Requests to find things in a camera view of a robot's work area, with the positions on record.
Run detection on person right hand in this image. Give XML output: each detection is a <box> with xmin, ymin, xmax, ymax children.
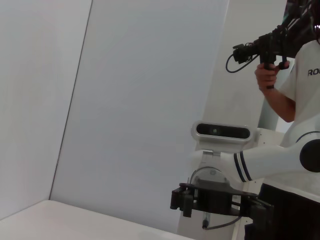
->
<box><xmin>254</xmin><ymin>61</ymin><xmax>278</xmax><ymax>93</ymax></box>

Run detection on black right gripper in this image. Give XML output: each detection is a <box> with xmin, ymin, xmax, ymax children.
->
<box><xmin>169</xmin><ymin>183</ymin><xmax>275</xmax><ymax>226</ymax></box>

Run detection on person in white shirt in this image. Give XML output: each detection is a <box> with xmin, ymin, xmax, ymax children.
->
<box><xmin>263</xmin><ymin>41</ymin><xmax>320</xmax><ymax>198</ymax></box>

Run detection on teleoperation device cable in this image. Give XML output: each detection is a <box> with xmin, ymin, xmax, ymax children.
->
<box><xmin>225</xmin><ymin>53</ymin><xmax>261</xmax><ymax>74</ymax></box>

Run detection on person head dark hair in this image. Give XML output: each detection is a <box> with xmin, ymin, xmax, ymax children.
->
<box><xmin>309</xmin><ymin>0</ymin><xmax>320</xmax><ymax>46</ymax></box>

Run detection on right gripper cable with plug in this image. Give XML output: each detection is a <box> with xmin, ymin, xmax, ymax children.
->
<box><xmin>201</xmin><ymin>211</ymin><xmax>243</xmax><ymax>230</ymax></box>

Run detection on black teleoperation handle device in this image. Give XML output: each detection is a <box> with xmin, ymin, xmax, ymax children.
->
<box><xmin>232</xmin><ymin>0</ymin><xmax>316</xmax><ymax>90</ymax></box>

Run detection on black trousers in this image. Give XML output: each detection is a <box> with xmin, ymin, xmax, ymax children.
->
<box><xmin>244</xmin><ymin>183</ymin><xmax>320</xmax><ymax>240</ymax></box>

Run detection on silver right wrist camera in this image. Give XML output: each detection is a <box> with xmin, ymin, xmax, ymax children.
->
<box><xmin>191</xmin><ymin>120</ymin><xmax>253</xmax><ymax>157</ymax></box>

